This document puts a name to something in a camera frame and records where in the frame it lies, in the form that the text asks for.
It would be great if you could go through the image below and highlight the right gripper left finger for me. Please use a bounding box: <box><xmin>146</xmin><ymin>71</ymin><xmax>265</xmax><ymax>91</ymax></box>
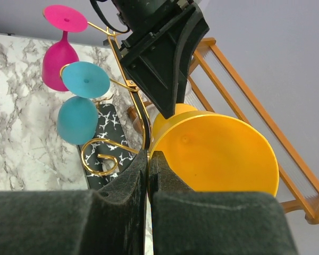
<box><xmin>0</xmin><ymin>150</ymin><xmax>147</xmax><ymax>254</ymax></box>

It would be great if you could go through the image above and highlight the yellow plastic wine glass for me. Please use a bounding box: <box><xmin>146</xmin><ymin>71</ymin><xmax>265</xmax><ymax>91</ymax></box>
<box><xmin>150</xmin><ymin>104</ymin><xmax>279</xmax><ymax>196</ymax></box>

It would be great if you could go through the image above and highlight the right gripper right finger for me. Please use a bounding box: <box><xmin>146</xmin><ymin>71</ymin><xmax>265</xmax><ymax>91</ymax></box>
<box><xmin>148</xmin><ymin>151</ymin><xmax>298</xmax><ymax>254</ymax></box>

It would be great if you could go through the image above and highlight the clear short wine glass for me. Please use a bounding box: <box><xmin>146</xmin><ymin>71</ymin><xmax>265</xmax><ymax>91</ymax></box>
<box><xmin>127</xmin><ymin>81</ymin><xmax>192</xmax><ymax>134</ymax></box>

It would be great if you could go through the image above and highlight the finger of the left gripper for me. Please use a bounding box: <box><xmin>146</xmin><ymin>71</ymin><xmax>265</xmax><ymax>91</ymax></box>
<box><xmin>120</xmin><ymin>6</ymin><xmax>209</xmax><ymax>118</ymax></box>

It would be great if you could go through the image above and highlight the orange wooden shelf rack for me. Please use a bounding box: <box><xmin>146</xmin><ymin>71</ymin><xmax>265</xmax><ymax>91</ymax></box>
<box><xmin>189</xmin><ymin>38</ymin><xmax>319</xmax><ymax>224</ymax></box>

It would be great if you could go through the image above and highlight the blue plastic wine glass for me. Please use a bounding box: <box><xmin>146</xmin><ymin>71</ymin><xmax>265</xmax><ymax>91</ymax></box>
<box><xmin>57</xmin><ymin>61</ymin><xmax>110</xmax><ymax>145</ymax></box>

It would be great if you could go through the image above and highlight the gold wine glass rack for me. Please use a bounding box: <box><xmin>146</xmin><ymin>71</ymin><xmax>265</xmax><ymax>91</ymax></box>
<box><xmin>58</xmin><ymin>21</ymin><xmax>152</xmax><ymax>190</ymax></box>

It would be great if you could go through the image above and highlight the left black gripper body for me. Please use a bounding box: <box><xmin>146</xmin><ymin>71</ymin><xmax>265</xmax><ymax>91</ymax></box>
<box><xmin>113</xmin><ymin>1</ymin><xmax>202</xmax><ymax>33</ymax></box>

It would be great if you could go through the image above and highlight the pink plastic wine glass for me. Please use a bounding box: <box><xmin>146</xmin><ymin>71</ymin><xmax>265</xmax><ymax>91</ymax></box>
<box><xmin>41</xmin><ymin>5</ymin><xmax>88</xmax><ymax>92</ymax></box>

